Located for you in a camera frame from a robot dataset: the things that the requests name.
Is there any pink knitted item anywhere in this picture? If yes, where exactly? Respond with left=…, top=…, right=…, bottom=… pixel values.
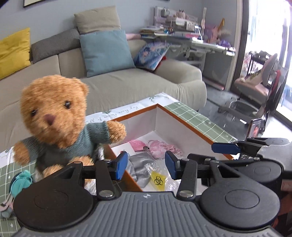
left=129, top=140, right=183, bottom=160

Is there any brown teddy bear green sweater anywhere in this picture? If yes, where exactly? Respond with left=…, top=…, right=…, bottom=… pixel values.
left=13, top=75, right=127, bottom=178

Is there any teal soft toy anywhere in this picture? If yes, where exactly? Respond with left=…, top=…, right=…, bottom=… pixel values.
left=9, top=170, right=33, bottom=197

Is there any pink and navy clothes pile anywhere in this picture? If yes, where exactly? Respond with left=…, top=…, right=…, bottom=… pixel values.
left=0, top=194, right=14, bottom=219

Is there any grey knitted basket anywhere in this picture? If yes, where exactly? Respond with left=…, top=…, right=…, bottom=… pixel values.
left=34, top=146, right=104, bottom=195

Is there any grey fabric pouch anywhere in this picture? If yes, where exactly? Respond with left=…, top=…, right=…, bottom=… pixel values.
left=126, top=152, right=154, bottom=188

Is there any clear bag yellow label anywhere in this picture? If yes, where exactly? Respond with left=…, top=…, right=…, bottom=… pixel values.
left=145, top=162, right=180, bottom=192

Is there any orange cardboard box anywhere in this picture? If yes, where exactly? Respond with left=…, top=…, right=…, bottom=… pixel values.
left=103, top=103, right=239, bottom=192

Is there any pink desk chair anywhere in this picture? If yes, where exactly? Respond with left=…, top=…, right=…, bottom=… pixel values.
left=218, top=51, right=288, bottom=123

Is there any beige sofa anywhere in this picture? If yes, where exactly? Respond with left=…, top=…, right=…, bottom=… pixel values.
left=1, top=48, right=207, bottom=151

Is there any anime print cushion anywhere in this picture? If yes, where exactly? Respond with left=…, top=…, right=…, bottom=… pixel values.
left=134, top=41, right=170, bottom=71

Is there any cluttered white desk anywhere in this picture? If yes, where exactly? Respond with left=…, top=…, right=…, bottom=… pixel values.
left=139, top=6, right=236, bottom=90

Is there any light blue cushion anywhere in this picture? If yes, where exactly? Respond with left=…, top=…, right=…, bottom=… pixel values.
left=80, top=30, right=135, bottom=77

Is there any grey headrest cushion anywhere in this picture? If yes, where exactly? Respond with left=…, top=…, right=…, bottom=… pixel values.
left=30, top=28, right=80, bottom=64

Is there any beige cushion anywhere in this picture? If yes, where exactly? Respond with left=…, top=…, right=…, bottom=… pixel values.
left=74, top=6, right=121, bottom=35

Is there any yellow cushion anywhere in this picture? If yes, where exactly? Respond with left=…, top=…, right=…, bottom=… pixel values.
left=0, top=28, right=31, bottom=79

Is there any framed painting left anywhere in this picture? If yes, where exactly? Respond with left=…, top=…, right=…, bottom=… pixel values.
left=23, top=0, right=50, bottom=8

